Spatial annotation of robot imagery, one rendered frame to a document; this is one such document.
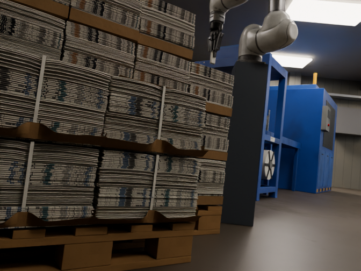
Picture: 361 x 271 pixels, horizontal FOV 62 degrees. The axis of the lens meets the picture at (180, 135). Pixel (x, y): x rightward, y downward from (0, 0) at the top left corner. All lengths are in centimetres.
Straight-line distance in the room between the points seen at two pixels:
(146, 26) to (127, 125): 58
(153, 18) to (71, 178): 83
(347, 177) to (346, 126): 139
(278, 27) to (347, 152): 754
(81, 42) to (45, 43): 13
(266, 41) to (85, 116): 132
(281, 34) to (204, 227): 116
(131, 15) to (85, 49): 26
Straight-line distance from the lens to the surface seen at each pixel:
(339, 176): 916
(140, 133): 99
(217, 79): 158
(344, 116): 888
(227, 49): 382
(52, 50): 123
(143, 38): 139
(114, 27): 133
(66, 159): 91
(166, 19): 147
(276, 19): 196
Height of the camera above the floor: 38
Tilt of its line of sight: 4 degrees up
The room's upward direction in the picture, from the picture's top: 6 degrees clockwise
